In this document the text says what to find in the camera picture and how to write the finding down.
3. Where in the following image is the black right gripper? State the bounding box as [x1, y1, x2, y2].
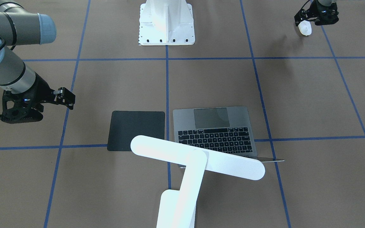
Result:
[21, 73, 76, 113]

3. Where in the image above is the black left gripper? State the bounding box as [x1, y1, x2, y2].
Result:
[294, 2, 339, 27]

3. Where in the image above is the white computer mouse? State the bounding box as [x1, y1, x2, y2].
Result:
[298, 20, 312, 36]

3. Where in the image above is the black mouse pad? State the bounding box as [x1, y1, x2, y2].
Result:
[107, 110, 165, 151]

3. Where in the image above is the grey laptop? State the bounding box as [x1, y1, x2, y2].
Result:
[173, 106, 281, 162]

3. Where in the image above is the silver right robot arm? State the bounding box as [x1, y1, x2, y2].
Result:
[0, 0, 75, 113]

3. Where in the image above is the white desk lamp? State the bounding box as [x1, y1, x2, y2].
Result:
[130, 135, 265, 228]

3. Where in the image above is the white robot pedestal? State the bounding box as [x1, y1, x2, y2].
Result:
[138, 0, 195, 46]

